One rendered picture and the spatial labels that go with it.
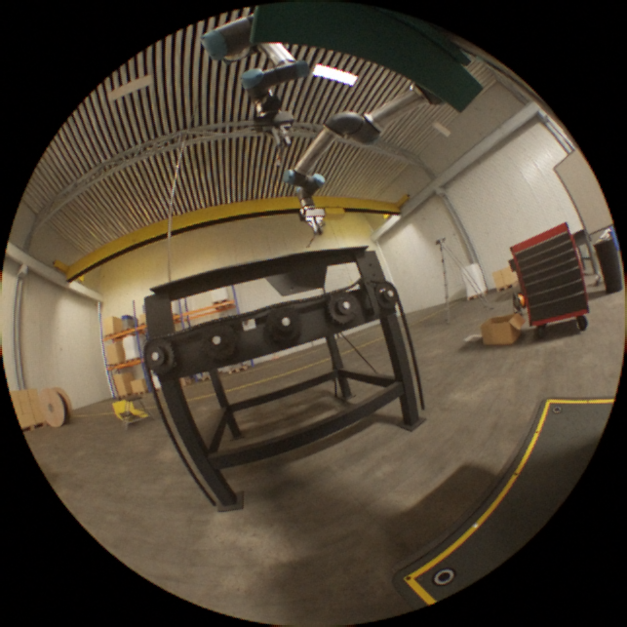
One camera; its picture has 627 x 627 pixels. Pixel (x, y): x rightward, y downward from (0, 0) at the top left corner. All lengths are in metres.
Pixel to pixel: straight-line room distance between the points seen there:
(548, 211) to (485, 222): 3.49
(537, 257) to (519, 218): 8.17
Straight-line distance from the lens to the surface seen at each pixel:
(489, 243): 10.48
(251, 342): 0.85
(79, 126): 9.29
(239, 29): 0.69
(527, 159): 10.97
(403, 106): 0.98
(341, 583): 0.82
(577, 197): 4.40
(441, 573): 0.48
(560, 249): 2.18
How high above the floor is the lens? 0.79
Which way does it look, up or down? 5 degrees up
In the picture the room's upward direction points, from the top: 17 degrees counter-clockwise
